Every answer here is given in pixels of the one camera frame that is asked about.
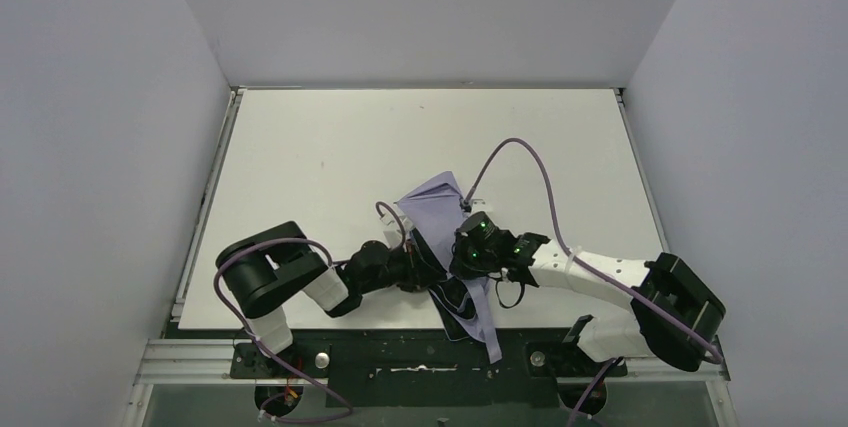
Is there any lavender folding umbrella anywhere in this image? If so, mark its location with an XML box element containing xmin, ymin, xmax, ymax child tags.
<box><xmin>397</xmin><ymin>171</ymin><xmax>503</xmax><ymax>364</ymax></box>

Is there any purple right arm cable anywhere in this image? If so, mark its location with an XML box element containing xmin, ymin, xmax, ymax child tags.
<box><xmin>462</xmin><ymin>137</ymin><xmax>725</xmax><ymax>427</ymax></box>

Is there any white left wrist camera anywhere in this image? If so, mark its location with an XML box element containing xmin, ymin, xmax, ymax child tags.
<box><xmin>381</xmin><ymin>214</ymin><xmax>410</xmax><ymax>248</ymax></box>

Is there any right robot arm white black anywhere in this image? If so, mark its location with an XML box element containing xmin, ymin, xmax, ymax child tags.
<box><xmin>450</xmin><ymin>212</ymin><xmax>726</xmax><ymax>372</ymax></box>

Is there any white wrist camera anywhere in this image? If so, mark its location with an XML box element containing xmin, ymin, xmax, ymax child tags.
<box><xmin>460</xmin><ymin>198</ymin><xmax>489</xmax><ymax>214</ymax></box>
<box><xmin>381</xmin><ymin>214</ymin><xmax>410</xmax><ymax>248</ymax></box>

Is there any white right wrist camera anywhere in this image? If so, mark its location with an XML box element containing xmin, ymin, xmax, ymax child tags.
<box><xmin>460</xmin><ymin>198</ymin><xmax>489</xmax><ymax>214</ymax></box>

